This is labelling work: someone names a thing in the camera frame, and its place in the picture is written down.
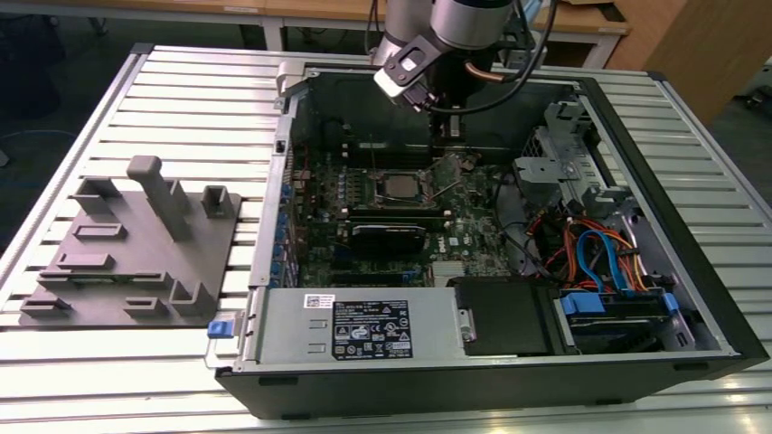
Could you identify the black plastic shroud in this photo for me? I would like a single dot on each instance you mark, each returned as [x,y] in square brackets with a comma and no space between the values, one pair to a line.
[506,316]

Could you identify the metal drive cage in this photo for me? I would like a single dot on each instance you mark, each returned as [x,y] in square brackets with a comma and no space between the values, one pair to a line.
[542,169]

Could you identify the blue plastic latch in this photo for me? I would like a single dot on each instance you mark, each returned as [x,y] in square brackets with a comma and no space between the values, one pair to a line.
[218,330]

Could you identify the silver CPU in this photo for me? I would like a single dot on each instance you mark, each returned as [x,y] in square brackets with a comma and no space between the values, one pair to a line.
[402,185]

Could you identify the grey case latch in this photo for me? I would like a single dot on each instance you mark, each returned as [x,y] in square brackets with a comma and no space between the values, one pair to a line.
[288,74]

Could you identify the copper curved tube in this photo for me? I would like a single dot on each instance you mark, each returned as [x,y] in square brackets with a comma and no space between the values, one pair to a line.
[478,74]

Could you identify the wooden desk white frame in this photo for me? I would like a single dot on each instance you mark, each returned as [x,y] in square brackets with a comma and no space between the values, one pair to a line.
[593,25]
[180,5]

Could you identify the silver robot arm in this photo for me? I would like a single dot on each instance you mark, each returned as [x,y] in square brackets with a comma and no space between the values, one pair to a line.
[464,22]

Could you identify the silver chipset heatsink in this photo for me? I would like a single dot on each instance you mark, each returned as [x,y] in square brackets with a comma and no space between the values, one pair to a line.
[449,269]

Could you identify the black graphics card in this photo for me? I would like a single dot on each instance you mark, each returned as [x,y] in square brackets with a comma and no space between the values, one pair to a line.
[385,242]

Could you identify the grey parts rack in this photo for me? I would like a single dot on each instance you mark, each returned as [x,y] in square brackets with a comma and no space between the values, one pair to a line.
[138,253]

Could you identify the blue disk carrier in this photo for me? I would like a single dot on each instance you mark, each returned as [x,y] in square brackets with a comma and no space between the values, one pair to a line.
[581,303]

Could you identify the black empty RAM slots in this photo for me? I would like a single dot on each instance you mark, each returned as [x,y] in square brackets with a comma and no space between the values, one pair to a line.
[392,153]

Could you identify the silver power supply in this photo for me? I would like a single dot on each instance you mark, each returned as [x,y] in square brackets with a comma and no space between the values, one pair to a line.
[282,334]

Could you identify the CPU socket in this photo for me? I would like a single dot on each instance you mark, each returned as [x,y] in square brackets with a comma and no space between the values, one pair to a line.
[404,205]

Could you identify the green motherboard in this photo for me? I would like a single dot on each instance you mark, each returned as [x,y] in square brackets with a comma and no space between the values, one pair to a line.
[482,235]

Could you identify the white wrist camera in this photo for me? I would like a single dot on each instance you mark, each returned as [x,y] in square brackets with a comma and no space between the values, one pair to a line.
[400,74]

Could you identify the black PC case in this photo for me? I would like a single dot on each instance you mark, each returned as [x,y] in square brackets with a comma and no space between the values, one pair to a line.
[421,393]

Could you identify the wooden cabinet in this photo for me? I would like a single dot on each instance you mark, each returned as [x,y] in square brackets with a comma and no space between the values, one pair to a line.
[705,45]

